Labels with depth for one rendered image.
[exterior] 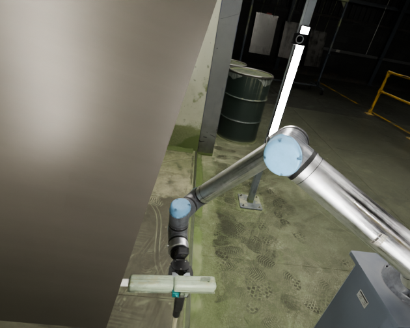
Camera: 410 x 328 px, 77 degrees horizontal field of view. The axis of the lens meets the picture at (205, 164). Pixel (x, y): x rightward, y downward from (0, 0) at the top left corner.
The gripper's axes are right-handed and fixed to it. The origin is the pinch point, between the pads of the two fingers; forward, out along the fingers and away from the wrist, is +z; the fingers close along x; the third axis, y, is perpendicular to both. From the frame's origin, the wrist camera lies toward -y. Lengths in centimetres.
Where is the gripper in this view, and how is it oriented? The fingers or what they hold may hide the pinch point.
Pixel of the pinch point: (181, 291)
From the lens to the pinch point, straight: 105.3
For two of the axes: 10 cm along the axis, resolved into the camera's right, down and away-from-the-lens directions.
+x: -9.7, -1.1, -2.1
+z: 1.3, 4.9, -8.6
